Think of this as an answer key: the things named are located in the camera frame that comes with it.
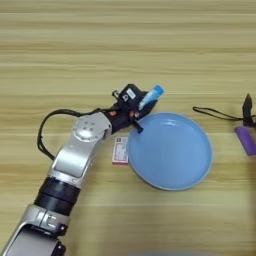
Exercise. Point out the red and white small box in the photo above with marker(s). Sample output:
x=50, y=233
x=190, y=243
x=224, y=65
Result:
x=120, y=151

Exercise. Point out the blue round plate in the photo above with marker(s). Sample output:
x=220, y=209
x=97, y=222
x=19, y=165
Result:
x=173, y=153

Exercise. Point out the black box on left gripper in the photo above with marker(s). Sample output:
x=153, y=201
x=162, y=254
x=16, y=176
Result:
x=131, y=95

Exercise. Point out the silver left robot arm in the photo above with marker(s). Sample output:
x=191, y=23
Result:
x=73, y=156

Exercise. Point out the purple rectangular block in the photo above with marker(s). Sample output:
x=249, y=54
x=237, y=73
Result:
x=246, y=140

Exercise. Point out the blue glue stick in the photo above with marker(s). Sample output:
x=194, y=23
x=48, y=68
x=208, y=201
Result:
x=154, y=93

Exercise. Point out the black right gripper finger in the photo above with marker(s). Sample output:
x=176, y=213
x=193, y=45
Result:
x=248, y=113

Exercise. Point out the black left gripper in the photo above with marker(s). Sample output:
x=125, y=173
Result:
x=121, y=118

